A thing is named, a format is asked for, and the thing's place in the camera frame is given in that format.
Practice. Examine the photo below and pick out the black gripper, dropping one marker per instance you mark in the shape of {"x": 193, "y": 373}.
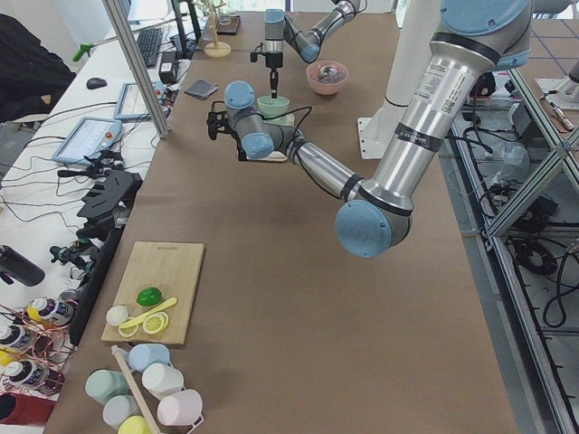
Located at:
{"x": 273, "y": 61}
{"x": 242, "y": 154}

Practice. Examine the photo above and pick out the green bowl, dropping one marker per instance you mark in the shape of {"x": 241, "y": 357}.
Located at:
{"x": 273, "y": 107}

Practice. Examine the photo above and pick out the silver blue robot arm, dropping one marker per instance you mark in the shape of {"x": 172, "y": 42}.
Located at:
{"x": 280, "y": 28}
{"x": 471, "y": 38}

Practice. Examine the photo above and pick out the pink bowl with ice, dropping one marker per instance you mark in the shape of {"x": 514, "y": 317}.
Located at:
{"x": 326, "y": 88}

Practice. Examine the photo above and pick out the metal scoop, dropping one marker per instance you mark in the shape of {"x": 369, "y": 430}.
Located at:
{"x": 328, "y": 73}

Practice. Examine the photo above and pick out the grey folded cloth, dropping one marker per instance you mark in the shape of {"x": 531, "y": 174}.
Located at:
{"x": 201, "y": 89}

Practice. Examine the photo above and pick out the wooden mug tree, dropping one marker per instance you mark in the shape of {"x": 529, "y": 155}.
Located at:
{"x": 215, "y": 48}

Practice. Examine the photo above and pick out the bamboo cutting board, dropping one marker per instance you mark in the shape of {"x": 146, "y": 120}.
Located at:
{"x": 162, "y": 275}

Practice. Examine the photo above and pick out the black keyboard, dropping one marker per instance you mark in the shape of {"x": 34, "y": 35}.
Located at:
{"x": 149, "y": 42}

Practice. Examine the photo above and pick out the upper teach pendant tablet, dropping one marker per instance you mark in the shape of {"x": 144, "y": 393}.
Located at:
{"x": 89, "y": 137}

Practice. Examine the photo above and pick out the black computer mouse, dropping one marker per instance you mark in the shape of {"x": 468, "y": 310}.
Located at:
{"x": 95, "y": 83}

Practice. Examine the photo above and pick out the green lime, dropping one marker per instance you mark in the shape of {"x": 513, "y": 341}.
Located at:
{"x": 149, "y": 297}

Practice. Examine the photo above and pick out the yellow lemon slice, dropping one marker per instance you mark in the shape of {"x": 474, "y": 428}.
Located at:
{"x": 155, "y": 323}

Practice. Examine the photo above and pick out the yellow plastic knife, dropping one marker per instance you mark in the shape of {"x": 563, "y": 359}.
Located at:
{"x": 141, "y": 318}

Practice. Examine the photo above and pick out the white garlic bulb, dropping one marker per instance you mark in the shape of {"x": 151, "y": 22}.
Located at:
{"x": 117, "y": 315}

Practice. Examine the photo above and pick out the blue plastic cup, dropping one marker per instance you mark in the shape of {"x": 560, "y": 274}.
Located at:
{"x": 143, "y": 355}

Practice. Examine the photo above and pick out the white plastic cup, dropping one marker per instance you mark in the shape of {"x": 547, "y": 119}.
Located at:
{"x": 162, "y": 380}

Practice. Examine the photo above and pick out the black water bottle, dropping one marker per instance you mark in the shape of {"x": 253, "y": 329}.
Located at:
{"x": 16, "y": 267}

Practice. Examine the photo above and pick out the pink plastic cup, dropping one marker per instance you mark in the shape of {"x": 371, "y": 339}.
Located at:
{"x": 182, "y": 408}

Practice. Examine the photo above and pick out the green plastic cup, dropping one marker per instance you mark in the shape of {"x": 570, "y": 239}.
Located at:
{"x": 103, "y": 385}

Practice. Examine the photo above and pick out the grey plastic cup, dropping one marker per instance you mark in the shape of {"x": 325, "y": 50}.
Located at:
{"x": 118, "y": 409}

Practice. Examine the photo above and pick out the yellow plastic cup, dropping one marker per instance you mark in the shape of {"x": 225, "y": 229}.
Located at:
{"x": 134, "y": 425}

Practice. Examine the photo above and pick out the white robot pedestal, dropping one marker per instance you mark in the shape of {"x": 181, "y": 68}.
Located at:
{"x": 412, "y": 56}

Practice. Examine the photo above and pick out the aluminium frame post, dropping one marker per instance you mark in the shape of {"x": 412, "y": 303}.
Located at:
{"x": 136, "y": 64}

